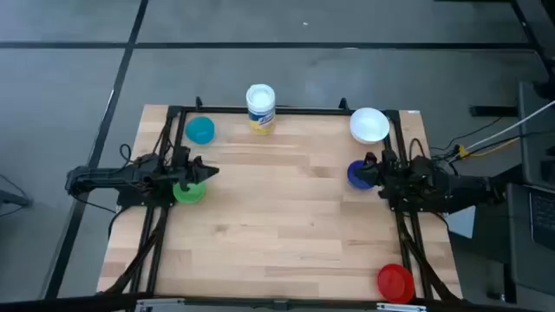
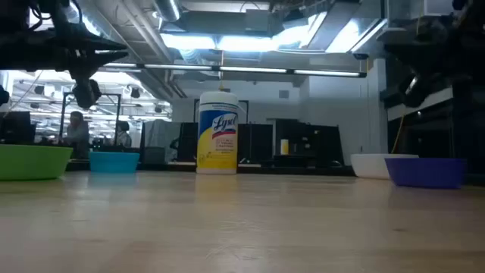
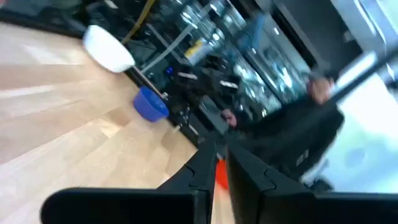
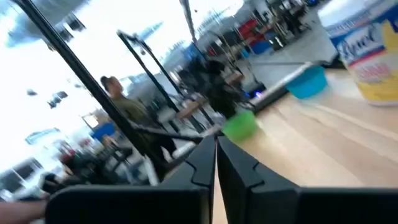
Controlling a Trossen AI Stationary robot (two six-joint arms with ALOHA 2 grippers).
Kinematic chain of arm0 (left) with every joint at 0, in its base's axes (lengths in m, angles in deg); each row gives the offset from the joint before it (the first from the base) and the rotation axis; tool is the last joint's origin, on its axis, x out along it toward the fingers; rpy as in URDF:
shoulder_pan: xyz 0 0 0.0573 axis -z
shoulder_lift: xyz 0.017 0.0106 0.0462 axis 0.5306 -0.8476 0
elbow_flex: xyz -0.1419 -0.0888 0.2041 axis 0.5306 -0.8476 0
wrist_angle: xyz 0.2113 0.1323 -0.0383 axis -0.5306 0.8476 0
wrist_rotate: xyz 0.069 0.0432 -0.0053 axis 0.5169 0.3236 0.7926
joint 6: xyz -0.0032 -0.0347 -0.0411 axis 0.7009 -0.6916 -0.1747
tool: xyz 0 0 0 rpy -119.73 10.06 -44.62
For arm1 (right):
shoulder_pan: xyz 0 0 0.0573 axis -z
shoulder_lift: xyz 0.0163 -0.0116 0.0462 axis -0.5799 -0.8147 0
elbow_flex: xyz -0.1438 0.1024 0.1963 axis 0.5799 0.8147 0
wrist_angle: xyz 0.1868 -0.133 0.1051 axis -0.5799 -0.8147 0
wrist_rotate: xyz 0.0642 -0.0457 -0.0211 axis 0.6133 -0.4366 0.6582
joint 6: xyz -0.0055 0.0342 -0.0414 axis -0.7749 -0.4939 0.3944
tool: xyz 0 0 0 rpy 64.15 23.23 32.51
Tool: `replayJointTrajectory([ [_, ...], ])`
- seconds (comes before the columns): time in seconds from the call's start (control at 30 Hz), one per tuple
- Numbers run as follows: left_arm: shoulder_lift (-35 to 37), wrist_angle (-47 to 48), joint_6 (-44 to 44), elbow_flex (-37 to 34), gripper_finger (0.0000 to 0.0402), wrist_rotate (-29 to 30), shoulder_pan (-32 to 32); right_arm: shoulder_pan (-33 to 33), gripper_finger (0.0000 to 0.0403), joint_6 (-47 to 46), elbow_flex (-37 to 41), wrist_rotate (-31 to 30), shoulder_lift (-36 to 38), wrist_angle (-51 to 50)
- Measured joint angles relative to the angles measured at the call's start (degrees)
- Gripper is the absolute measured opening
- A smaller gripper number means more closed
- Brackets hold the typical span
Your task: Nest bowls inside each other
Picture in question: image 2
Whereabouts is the black metal stand frame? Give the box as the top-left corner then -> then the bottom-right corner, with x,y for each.
59,92 -> 123,147

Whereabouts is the dark blue plastic bowl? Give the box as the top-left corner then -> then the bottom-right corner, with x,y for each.
384,157 -> 468,190

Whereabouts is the grey covered equipment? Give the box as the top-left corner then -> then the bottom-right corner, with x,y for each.
140,119 -> 182,165

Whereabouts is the black cabinet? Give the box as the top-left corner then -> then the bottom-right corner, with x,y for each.
274,118 -> 345,168

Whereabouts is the silver ceiling air duct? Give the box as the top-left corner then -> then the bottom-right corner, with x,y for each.
152,0 -> 182,23

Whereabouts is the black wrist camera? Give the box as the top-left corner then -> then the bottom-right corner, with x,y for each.
72,77 -> 102,110
400,74 -> 432,109

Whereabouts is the yellow cable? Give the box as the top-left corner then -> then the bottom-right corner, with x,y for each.
390,113 -> 406,155

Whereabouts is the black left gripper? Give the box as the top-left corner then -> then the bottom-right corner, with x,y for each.
48,22 -> 130,80

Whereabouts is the Lysol wipes canister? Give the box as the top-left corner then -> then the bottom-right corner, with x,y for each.
196,90 -> 240,175

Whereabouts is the green plastic bowl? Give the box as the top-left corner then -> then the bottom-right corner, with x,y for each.
0,143 -> 74,181

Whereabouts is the black aluminium table frame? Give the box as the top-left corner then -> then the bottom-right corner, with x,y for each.
66,161 -> 356,177

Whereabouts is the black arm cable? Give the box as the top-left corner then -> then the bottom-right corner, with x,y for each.
56,0 -> 83,31

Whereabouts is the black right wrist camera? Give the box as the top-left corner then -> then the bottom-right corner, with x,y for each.
400,74 -> 432,109

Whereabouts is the person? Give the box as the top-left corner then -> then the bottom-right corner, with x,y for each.
114,120 -> 133,149
63,110 -> 91,158

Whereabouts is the long ceiling light strip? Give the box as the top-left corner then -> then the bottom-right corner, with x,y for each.
101,61 -> 368,79

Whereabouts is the teal plastic bowl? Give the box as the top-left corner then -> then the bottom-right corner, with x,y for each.
89,151 -> 140,174

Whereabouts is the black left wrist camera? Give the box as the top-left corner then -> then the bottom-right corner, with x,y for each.
72,77 -> 102,110

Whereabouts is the black computer monitor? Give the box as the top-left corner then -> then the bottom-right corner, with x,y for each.
0,111 -> 37,146

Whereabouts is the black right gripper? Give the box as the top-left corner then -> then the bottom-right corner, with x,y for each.
383,22 -> 485,83

